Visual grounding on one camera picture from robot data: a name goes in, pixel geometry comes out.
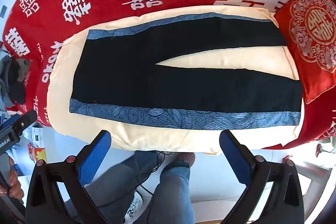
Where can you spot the black pants with blue stripes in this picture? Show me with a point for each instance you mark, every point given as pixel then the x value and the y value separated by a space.
pixel 157 82

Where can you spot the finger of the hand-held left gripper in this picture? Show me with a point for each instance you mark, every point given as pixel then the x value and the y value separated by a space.
pixel 26 119

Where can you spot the white printed slipper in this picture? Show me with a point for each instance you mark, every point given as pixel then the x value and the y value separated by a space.
pixel 134 209

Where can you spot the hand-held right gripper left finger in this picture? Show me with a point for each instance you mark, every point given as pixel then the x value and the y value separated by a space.
pixel 95 158

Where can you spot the cream cushion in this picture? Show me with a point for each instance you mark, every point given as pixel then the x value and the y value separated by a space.
pixel 157 140

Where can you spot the person's left leg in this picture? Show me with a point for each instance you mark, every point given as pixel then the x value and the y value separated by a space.
pixel 120 176

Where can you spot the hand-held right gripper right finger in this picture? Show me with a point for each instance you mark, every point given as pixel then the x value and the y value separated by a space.
pixel 236 158

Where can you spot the person's left hand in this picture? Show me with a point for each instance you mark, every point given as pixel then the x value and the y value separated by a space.
pixel 13 185

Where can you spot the person's leg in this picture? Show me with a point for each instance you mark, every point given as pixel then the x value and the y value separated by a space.
pixel 173 187
pixel 120 176

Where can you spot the pile of grey clothes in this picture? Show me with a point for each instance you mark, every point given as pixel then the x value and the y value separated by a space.
pixel 15 74

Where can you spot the red embroidered cushion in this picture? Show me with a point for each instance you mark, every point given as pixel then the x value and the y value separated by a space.
pixel 296 56

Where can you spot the white paper box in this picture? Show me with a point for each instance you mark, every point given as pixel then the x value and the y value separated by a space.
pixel 38 136

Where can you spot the white metal frame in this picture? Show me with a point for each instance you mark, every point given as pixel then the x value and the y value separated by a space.
pixel 317 163

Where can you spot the person's right leg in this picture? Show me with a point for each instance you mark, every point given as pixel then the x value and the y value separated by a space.
pixel 173 187

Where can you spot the red and yellow packet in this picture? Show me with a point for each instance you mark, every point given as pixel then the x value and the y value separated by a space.
pixel 38 153

